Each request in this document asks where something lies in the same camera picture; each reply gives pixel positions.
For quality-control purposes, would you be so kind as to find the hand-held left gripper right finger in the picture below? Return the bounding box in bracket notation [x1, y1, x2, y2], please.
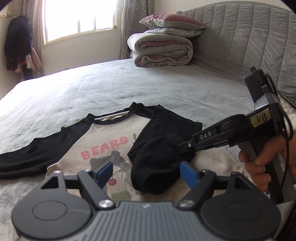
[177, 161, 257, 210]

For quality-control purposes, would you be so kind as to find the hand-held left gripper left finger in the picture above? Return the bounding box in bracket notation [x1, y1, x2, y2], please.
[40, 161, 116, 210]

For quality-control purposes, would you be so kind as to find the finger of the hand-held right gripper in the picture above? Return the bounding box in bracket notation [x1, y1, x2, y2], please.
[177, 139, 204, 155]

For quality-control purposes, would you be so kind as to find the cream black-sleeved printed sweatshirt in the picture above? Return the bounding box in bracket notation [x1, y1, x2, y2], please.
[0, 102, 257, 205]

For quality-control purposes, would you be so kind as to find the person's right hand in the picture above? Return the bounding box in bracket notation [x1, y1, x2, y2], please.
[239, 133, 296, 193]

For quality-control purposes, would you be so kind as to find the grey bed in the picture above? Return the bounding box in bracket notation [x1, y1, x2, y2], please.
[0, 58, 296, 241]

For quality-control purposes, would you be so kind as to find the grey quilted headboard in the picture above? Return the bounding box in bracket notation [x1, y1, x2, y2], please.
[177, 3, 296, 105]

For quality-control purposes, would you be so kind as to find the folded grey pink quilt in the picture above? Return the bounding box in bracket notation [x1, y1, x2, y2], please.
[127, 32, 194, 68]

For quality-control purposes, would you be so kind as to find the person's dark fleece clothing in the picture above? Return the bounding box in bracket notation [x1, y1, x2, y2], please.
[275, 184, 296, 241]

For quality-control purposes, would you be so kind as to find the pink pillow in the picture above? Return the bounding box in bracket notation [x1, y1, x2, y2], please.
[139, 13, 207, 31]

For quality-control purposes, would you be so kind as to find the grey patterned curtain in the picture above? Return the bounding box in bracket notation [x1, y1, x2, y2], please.
[120, 0, 154, 60]

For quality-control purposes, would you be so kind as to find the hanging pink garment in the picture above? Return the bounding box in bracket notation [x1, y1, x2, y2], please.
[25, 47, 43, 72]

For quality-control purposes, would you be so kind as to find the window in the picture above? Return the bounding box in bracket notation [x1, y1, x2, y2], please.
[42, 0, 122, 45]

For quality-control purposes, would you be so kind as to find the hanging dark jacket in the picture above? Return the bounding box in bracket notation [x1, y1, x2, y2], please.
[5, 16, 33, 71]

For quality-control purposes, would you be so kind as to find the white patterned hanging bag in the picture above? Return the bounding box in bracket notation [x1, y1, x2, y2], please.
[0, 10, 18, 18]

